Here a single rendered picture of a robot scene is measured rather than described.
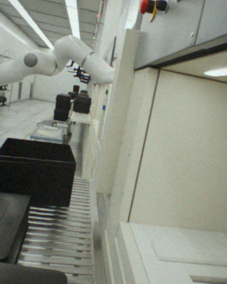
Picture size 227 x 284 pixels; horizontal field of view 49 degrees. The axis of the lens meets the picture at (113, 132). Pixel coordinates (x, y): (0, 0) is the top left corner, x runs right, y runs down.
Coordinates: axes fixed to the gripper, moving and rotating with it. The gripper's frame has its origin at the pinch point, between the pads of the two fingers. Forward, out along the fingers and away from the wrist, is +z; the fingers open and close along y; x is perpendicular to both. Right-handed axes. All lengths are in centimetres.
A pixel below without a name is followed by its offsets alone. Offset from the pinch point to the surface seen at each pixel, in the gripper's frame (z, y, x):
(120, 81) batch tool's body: -33.4, 28.8, 5.1
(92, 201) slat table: -35, 13, -43
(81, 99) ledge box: -63, -286, -18
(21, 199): -56, 39, -33
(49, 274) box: -42, 85, -18
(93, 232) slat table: -34, 35, -43
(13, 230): -53, 55, -33
